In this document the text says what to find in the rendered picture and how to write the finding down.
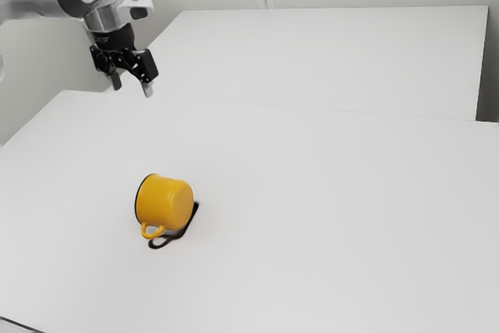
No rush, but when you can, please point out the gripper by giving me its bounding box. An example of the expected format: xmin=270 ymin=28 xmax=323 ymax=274
xmin=88 ymin=24 xmax=160 ymax=98

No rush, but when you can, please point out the yellow mug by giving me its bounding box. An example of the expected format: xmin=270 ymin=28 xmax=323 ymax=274
xmin=134 ymin=172 xmax=195 ymax=239

